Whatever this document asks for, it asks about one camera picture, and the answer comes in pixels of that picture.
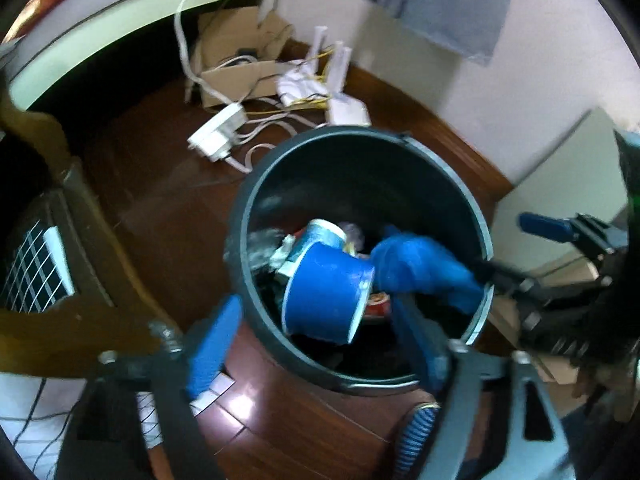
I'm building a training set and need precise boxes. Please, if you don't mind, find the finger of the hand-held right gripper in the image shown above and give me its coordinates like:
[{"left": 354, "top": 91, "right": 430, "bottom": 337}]
[
  {"left": 519, "top": 211, "right": 617, "bottom": 255},
  {"left": 470, "top": 256, "right": 557, "bottom": 307}
]

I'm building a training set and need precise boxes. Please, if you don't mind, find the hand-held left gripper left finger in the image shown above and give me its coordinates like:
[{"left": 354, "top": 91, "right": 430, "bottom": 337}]
[{"left": 55, "top": 294, "right": 245, "bottom": 480}]

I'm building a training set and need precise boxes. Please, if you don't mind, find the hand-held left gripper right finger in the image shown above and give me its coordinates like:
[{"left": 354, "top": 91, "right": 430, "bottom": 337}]
[{"left": 392, "top": 292, "right": 576, "bottom": 480}]

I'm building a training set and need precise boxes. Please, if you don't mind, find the clear plastic bag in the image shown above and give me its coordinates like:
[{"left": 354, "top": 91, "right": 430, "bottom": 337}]
[{"left": 245, "top": 227, "right": 286, "bottom": 273}]

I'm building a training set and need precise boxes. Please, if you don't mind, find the plain blue paper cup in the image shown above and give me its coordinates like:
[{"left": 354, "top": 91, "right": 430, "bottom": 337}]
[{"left": 281, "top": 241, "right": 377, "bottom": 346}]

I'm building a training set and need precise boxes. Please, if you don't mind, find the black trash bin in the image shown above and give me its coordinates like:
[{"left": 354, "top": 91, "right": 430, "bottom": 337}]
[{"left": 224, "top": 126, "right": 496, "bottom": 395}]

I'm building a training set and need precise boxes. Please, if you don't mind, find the pale grey board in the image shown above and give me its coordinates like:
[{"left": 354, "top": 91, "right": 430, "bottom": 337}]
[{"left": 492, "top": 107, "right": 628, "bottom": 281}]

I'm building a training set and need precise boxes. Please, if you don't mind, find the white checked tablecloth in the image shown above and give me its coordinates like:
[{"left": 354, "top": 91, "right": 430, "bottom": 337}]
[{"left": 0, "top": 220, "right": 236, "bottom": 480}]

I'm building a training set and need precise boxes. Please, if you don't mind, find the white power strip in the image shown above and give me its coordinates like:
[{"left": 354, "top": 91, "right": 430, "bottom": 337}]
[{"left": 187, "top": 102, "right": 248, "bottom": 163}]

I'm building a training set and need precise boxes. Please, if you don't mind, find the white modem box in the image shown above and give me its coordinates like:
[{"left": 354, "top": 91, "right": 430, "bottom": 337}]
[{"left": 327, "top": 97, "right": 372, "bottom": 128}]

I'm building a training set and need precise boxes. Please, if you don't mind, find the grey curtain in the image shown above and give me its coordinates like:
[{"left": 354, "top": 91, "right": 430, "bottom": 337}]
[{"left": 350, "top": 0, "right": 521, "bottom": 66}]

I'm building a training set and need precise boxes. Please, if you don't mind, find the cardboard box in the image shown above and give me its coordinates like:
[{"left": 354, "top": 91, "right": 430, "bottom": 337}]
[{"left": 192, "top": 7, "right": 296, "bottom": 108}]

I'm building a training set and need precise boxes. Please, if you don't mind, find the white router with antennas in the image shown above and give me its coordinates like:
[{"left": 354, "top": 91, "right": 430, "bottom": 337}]
[{"left": 276, "top": 25, "right": 353, "bottom": 108}]

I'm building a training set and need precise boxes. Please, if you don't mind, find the white framed bed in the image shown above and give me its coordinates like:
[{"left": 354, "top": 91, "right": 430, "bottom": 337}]
[{"left": 0, "top": 0, "right": 281, "bottom": 111}]

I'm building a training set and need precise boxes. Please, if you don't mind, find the white power strip cord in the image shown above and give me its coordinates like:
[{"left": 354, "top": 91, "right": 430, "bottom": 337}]
[{"left": 227, "top": 110, "right": 321, "bottom": 173}]

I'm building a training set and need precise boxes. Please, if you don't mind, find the yellow cable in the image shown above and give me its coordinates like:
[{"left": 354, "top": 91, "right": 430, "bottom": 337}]
[{"left": 285, "top": 47, "right": 341, "bottom": 111}]

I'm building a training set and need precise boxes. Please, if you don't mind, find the white power cable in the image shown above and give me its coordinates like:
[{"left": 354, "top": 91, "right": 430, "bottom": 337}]
[{"left": 174, "top": 0, "right": 241, "bottom": 106}]

